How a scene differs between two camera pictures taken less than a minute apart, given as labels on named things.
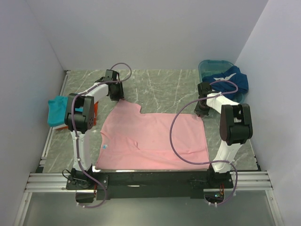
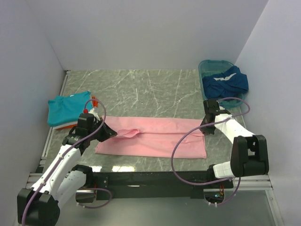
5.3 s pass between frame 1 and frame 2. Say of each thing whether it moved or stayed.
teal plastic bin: stayed
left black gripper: moved
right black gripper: moved
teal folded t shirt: stayed
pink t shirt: moved
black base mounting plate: stayed
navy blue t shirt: stayed
